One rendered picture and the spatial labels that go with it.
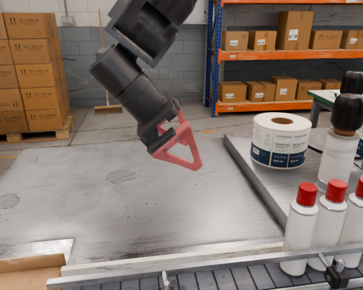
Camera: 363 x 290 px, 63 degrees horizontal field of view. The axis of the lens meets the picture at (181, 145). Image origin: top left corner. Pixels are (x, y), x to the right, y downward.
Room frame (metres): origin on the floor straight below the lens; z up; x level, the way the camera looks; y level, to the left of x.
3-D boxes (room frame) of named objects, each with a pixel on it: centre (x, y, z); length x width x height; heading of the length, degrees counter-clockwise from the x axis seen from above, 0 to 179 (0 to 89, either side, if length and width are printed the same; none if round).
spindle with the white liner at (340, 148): (0.79, -0.47, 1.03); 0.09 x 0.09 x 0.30
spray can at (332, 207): (0.48, -0.30, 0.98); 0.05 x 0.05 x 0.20
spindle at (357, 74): (1.14, -0.67, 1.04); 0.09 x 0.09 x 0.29
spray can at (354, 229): (0.49, -0.36, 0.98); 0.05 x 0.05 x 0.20
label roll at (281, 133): (1.01, -0.36, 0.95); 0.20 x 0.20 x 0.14
